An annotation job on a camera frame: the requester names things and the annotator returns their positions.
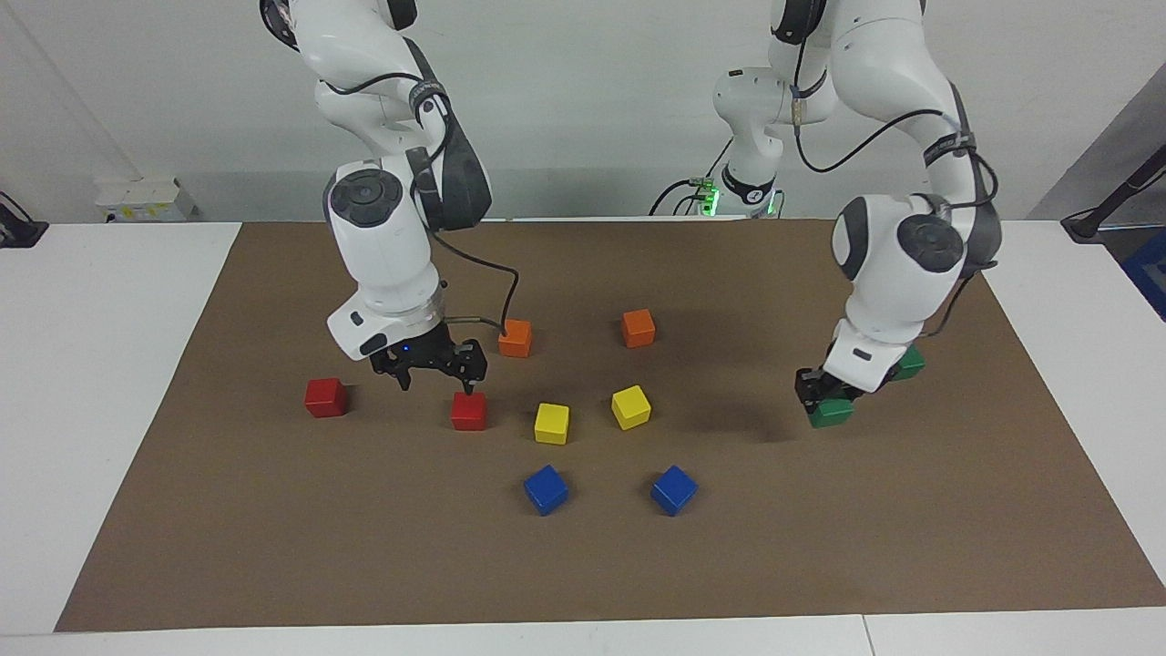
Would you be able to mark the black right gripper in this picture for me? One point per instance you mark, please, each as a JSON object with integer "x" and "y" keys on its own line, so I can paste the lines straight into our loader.
{"x": 428, "y": 353}

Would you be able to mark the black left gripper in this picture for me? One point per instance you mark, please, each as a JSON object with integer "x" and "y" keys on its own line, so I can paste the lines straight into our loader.
{"x": 833, "y": 390}

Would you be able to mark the green wooden block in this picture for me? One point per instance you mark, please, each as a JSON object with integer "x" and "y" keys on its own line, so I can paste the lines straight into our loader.
{"x": 911, "y": 363}
{"x": 831, "y": 415}

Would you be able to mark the red wooden block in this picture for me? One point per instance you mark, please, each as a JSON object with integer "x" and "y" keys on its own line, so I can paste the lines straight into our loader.
{"x": 469, "y": 413}
{"x": 325, "y": 397}

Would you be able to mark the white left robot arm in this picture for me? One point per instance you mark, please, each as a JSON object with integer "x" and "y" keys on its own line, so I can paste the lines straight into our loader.
{"x": 897, "y": 273}

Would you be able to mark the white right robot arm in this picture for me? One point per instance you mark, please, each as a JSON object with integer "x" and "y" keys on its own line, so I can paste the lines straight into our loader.
{"x": 383, "y": 246}

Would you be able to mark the orange wooden block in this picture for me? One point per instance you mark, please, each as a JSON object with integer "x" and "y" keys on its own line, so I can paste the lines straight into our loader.
{"x": 638, "y": 328}
{"x": 516, "y": 341}

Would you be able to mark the yellow wooden block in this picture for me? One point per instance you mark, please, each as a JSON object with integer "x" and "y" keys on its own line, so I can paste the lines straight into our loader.
{"x": 630, "y": 406}
{"x": 551, "y": 424}

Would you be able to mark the blue wooden block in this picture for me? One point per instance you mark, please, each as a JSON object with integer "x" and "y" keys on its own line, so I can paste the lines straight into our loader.
{"x": 674, "y": 489}
{"x": 546, "y": 489}

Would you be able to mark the brown table mat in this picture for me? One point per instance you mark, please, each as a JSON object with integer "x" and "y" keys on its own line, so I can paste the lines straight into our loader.
{"x": 364, "y": 547}

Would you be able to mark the black stand pole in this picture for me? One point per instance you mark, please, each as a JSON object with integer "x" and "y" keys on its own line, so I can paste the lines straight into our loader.
{"x": 1084, "y": 228}

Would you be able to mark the white power strip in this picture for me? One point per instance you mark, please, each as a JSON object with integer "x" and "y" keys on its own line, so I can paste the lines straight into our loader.
{"x": 146, "y": 196}

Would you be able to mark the blue box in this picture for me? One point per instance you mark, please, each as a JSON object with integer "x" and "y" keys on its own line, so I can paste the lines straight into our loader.
{"x": 1150, "y": 273}

